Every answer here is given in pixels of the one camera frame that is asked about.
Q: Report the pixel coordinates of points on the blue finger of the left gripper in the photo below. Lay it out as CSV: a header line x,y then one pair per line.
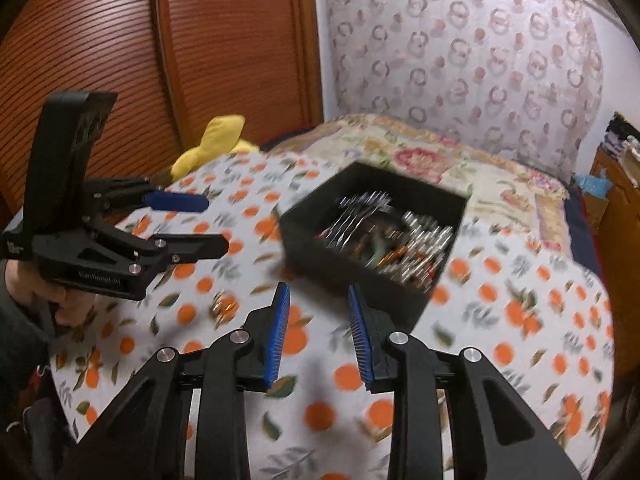
x,y
189,248
178,202

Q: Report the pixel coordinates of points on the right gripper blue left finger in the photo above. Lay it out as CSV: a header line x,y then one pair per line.
x,y
274,340

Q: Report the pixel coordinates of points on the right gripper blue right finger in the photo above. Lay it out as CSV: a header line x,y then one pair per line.
x,y
360,336

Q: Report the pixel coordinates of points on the black jewelry box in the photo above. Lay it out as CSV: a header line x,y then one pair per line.
x,y
395,257

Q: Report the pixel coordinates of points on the left hand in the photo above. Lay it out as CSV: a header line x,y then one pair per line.
x,y
24,284

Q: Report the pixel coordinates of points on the yellow plush toy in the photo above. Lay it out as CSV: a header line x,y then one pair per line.
x,y
222,135

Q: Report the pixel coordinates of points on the silver bangle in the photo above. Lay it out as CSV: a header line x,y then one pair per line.
x,y
354,210

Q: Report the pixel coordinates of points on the wooden louvered wardrobe door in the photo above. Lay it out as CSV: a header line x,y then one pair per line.
x,y
174,65

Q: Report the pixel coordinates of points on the orange print blanket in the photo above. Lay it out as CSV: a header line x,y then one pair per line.
x,y
542,319

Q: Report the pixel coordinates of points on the floral quilt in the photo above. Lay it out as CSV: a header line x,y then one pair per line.
x,y
500,191

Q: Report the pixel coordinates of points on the wooden sideboard cabinet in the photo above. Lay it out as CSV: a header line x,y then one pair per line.
x,y
617,241

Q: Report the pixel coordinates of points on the blue tissue bag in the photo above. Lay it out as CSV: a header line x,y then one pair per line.
x,y
596,185

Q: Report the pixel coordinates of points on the patterned lace curtain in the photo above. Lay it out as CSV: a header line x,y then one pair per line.
x,y
521,79

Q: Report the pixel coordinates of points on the clothes pile on cabinet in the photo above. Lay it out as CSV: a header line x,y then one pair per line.
x,y
622,143

